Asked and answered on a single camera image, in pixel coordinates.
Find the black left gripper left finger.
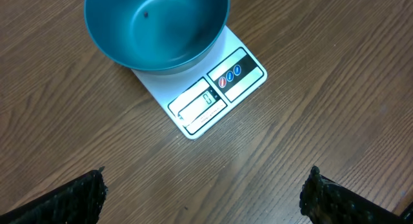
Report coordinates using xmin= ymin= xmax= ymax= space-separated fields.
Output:
xmin=1 ymin=167 xmax=108 ymax=224

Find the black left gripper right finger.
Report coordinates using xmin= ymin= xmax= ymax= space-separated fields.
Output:
xmin=299 ymin=166 xmax=412 ymax=224

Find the blue metal bowl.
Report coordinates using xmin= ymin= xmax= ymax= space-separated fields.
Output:
xmin=84 ymin=0 xmax=230 ymax=73

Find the white digital kitchen scale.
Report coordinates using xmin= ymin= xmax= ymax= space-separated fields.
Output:
xmin=135 ymin=27 xmax=267 ymax=139

